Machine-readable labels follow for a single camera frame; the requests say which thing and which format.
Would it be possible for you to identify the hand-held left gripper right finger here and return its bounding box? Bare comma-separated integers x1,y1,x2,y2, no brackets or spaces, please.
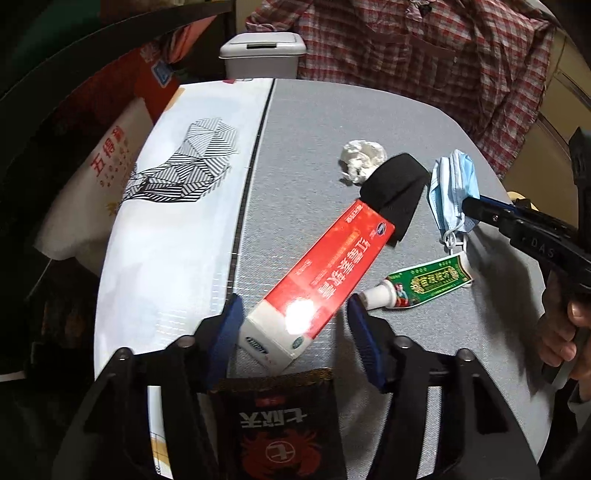
346,294,541,480

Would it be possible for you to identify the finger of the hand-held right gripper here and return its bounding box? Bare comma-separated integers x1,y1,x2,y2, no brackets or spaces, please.
462,196,511,229
480,196,532,217

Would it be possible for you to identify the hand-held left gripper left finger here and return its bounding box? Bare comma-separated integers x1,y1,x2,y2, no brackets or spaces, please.
51,293,245,480

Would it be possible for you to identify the blue face mask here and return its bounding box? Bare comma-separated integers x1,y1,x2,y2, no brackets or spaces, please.
428,149,481,252

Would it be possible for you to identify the red ointment box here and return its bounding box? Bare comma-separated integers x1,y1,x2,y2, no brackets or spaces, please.
238,198,397,372

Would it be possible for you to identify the person's right hand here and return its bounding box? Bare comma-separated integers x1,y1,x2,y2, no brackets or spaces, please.
538,277,591,376

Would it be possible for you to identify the green ointment tube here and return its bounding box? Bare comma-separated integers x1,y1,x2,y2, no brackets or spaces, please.
359,251,475,311

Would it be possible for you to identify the black cloth roll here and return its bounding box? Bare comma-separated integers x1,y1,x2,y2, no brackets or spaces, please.
358,154,431,247

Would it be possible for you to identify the black packet with red print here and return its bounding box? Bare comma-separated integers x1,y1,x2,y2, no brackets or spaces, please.
207,368,348,480

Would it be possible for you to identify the beige kitchen cabinet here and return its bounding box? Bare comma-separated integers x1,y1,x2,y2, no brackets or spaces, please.
503,28,591,195

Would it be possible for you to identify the crumpled white tissue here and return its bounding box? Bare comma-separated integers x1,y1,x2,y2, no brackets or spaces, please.
339,140,387,186

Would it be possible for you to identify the red plaid shirt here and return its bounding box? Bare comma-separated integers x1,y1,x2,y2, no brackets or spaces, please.
245,0,557,181

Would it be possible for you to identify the white sack with red print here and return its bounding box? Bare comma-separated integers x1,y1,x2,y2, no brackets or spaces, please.
34,99,155,275

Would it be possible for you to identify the orange printed bag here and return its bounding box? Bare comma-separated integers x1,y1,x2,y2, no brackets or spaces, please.
115,14,222,121

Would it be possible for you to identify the white lidded bin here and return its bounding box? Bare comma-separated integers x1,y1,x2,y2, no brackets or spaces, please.
219,32,308,81

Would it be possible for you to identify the black shelf rack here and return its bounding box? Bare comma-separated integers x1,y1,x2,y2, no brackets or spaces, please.
0,0,232,109

